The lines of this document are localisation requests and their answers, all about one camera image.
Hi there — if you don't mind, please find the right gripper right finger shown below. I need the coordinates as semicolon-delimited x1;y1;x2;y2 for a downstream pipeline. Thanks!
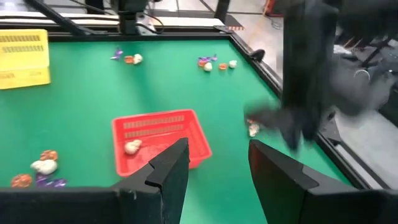
248;139;355;224

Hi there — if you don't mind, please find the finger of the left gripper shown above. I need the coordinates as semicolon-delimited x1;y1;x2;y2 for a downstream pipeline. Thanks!
286;126;305;152
303;123;322;142

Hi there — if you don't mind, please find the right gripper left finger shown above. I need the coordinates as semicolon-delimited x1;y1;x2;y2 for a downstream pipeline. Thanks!
111;138;191;224

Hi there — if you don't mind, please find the red plastic basket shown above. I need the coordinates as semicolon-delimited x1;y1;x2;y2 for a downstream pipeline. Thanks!
111;108;213;178

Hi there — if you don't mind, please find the black stand base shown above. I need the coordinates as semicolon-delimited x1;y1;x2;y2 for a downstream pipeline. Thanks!
214;0;231;24

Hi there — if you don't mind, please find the yellow plastic basket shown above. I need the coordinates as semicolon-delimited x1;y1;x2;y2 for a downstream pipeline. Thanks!
0;29;52;90

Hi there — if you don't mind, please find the black table frame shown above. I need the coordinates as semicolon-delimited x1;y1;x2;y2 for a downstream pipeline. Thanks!
0;0;392;190

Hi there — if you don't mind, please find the silver metal bracket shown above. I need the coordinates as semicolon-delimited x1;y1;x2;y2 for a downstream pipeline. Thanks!
136;14;158;34

